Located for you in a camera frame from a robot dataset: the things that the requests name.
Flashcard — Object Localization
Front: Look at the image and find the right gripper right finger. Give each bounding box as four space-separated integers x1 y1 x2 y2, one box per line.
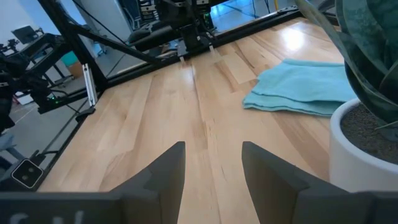
241 141 349 224

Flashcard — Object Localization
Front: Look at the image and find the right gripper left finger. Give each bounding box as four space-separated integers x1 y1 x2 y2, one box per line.
110 141 187 224

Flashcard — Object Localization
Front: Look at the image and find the light blue folded cloth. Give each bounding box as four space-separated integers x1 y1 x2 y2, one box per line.
242 58 358 118

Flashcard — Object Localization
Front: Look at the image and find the silver aluminium bar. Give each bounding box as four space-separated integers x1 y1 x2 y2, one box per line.
81 63 98 107

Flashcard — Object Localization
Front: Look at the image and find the brown cardboard box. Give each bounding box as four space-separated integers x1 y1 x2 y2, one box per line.
68 61 84 78

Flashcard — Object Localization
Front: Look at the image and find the black padded chair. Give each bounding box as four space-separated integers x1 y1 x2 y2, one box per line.
127 26 175 52

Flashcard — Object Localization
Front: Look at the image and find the teal bin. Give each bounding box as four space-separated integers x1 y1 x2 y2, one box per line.
60 51 79 68

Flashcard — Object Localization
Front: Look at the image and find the green spiky succulent plant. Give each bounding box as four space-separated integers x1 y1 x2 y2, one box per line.
294 0 398 142

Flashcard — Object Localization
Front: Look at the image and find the black machine with green light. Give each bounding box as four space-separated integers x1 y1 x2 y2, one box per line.
0 55 60 133

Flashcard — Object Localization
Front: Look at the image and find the black workstation with monitor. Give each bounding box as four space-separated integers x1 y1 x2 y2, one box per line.
0 24 68 91

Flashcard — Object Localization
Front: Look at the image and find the black frame clamp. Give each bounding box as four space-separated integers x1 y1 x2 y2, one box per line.
75 107 96 123

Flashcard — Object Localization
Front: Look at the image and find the small square table camera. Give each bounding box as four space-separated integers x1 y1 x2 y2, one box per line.
11 158 44 189

